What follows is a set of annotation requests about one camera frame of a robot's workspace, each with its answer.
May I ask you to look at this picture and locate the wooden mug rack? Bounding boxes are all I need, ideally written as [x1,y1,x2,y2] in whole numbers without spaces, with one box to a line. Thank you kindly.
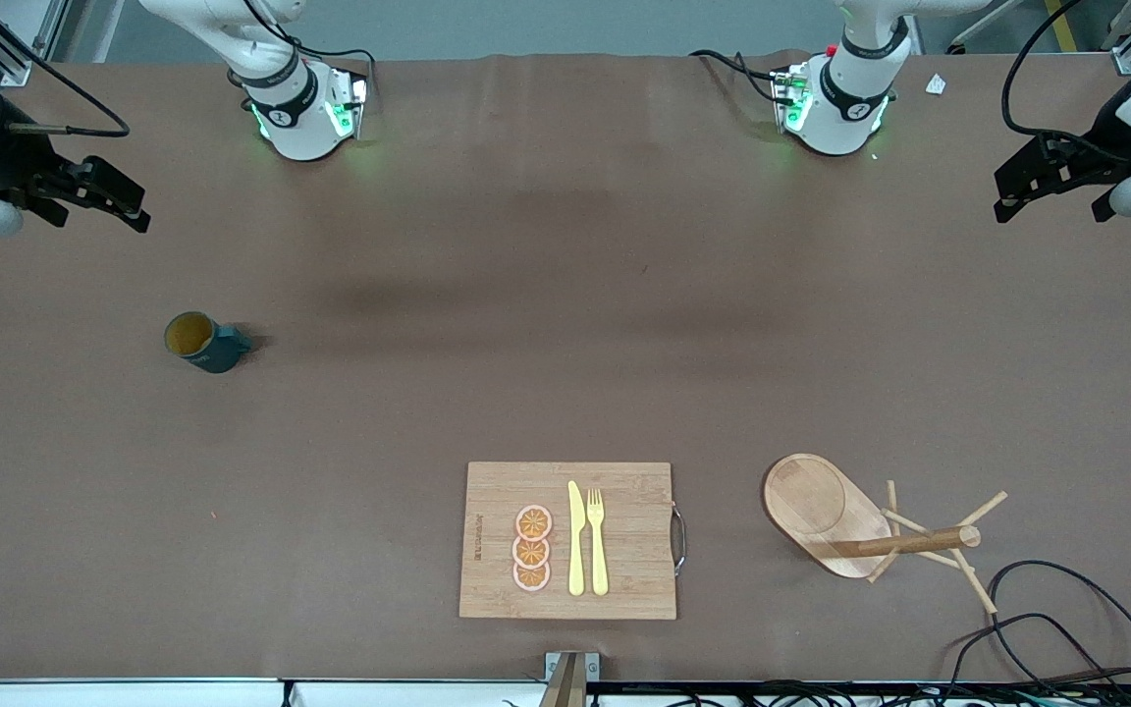
[763,453,1009,616]

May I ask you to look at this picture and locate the aluminium profile post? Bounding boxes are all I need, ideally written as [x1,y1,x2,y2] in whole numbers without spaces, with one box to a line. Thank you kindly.
[540,651,602,707]

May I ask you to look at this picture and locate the teal mug with yellow inside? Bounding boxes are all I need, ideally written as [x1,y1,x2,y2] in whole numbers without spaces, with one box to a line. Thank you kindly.
[164,311,253,374]

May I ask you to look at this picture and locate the black looped cable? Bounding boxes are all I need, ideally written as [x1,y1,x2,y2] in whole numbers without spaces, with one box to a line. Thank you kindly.
[941,613,1131,693]
[986,560,1131,693]

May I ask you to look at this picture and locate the yellow plastic fork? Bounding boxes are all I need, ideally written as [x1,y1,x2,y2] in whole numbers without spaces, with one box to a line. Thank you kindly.
[586,488,610,597]

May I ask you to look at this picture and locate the yellow plastic knife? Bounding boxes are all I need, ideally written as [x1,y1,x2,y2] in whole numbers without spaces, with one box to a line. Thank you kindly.
[567,480,587,597]

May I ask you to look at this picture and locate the black left base cable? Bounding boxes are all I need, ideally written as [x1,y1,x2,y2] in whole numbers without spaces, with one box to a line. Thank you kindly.
[688,47,792,104]

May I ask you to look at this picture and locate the bamboo cutting board, metal handle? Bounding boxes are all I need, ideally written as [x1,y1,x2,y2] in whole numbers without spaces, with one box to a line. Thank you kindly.
[458,462,688,621]

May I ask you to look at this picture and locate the black base cable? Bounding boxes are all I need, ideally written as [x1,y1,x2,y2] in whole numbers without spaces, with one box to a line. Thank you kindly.
[688,47,792,104]
[242,0,378,99]

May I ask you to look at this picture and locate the black right base cable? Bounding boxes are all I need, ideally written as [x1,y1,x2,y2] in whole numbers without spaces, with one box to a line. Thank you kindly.
[242,0,378,99]

